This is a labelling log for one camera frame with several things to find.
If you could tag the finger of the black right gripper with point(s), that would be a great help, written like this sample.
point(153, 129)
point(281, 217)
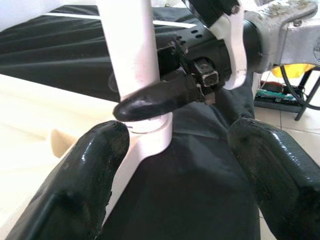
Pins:
point(155, 100)
point(167, 62)

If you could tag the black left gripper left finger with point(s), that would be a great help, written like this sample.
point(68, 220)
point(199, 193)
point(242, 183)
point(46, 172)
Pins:
point(75, 187)

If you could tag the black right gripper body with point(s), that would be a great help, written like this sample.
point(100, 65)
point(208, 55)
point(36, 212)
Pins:
point(207, 50)

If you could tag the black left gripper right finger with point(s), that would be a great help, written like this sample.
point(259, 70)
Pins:
point(275, 180)

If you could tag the white plastic table leg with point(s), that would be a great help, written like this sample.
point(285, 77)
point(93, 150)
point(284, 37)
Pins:
point(127, 50)

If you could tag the white plastic children table top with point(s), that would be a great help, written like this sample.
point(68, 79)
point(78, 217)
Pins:
point(37, 112)

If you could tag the black green electronic device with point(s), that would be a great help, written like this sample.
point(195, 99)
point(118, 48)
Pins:
point(277, 97)

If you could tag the yellow round object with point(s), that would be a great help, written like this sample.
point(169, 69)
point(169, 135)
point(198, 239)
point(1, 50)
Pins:
point(292, 71)

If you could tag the black table cloth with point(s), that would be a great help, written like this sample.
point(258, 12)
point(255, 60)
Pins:
point(187, 187)

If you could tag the white tape strip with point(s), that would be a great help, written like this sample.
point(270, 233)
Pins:
point(75, 16)

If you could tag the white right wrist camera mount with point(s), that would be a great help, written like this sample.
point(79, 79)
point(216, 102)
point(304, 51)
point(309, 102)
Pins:
point(235, 50)

